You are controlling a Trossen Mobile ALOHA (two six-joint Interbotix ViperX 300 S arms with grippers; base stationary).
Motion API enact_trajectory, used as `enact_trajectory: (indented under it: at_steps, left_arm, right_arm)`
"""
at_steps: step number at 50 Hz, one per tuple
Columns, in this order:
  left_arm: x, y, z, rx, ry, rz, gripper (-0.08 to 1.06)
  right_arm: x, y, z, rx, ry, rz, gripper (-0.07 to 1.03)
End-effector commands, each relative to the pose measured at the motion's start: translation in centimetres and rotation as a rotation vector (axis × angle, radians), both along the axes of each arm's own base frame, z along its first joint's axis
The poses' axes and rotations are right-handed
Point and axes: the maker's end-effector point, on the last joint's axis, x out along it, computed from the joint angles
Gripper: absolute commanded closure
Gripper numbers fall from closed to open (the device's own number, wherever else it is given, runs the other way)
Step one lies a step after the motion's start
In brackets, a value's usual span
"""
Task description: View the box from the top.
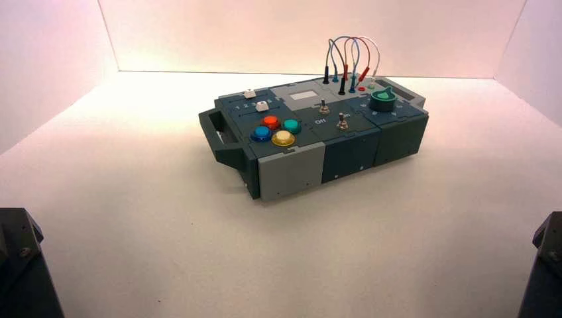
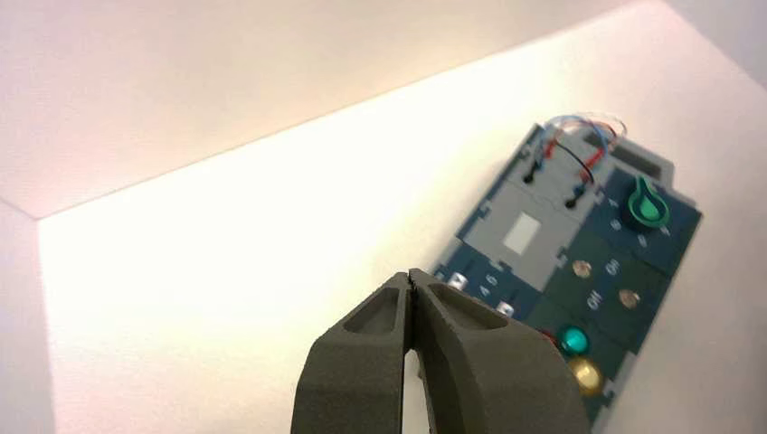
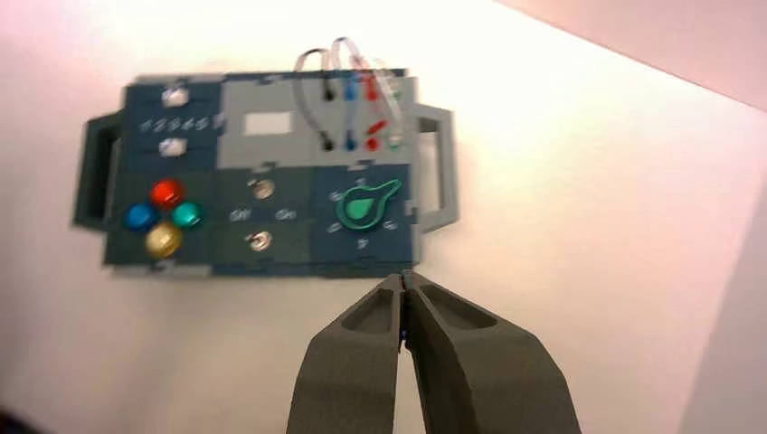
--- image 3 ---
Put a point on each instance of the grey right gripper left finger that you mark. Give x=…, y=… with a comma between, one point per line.
x=350, y=365

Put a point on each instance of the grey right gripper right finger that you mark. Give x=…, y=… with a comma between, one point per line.
x=479, y=365

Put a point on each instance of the teal push button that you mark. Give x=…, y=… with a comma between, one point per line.
x=188, y=214

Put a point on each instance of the green rotary knob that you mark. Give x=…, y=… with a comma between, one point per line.
x=364, y=206

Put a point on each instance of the yellow push button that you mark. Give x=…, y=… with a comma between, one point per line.
x=163, y=240

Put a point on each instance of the silver toggle switch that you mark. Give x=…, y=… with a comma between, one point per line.
x=259, y=241
x=262, y=188

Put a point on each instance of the blue push button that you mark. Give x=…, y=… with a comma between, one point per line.
x=141, y=217

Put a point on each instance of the red push button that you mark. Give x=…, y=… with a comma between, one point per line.
x=167, y=193

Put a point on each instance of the silver slider knob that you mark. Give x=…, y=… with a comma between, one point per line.
x=172, y=147
x=175, y=96

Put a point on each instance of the blue grey control panel box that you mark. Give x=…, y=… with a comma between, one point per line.
x=263, y=174

